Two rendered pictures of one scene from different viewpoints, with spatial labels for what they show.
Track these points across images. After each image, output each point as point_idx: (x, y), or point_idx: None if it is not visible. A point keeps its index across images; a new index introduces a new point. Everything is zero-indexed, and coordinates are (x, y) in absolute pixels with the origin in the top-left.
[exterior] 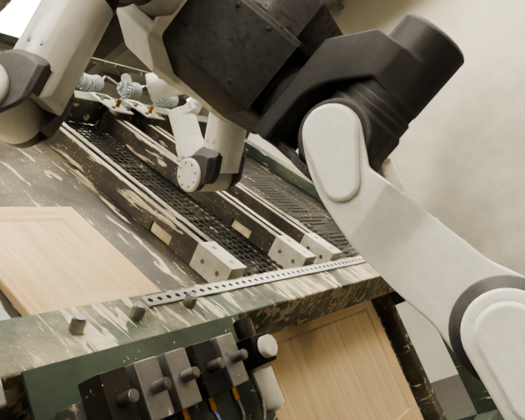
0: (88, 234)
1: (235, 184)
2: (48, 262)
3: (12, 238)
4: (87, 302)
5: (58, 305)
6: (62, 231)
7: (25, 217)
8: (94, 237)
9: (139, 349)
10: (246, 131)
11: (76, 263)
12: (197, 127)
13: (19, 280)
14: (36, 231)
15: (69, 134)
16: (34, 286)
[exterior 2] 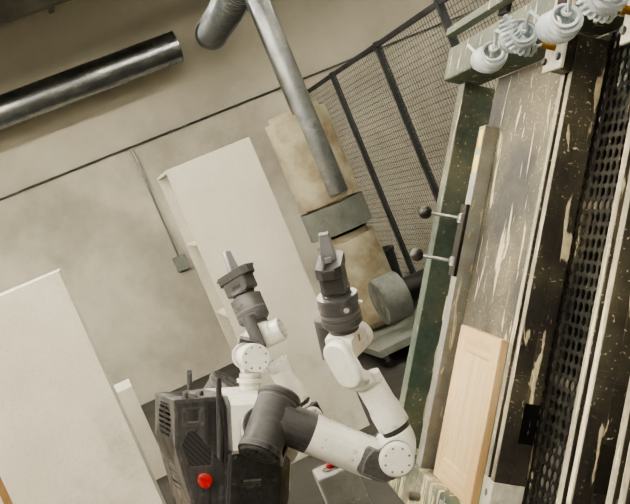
0: (486, 393)
1: (393, 479)
2: (460, 417)
3: (463, 378)
4: (448, 472)
5: (442, 464)
6: (481, 379)
7: (477, 350)
8: (485, 400)
9: None
10: (331, 463)
11: (466, 427)
12: (366, 405)
13: (445, 428)
14: (473, 373)
15: (543, 179)
16: (445, 438)
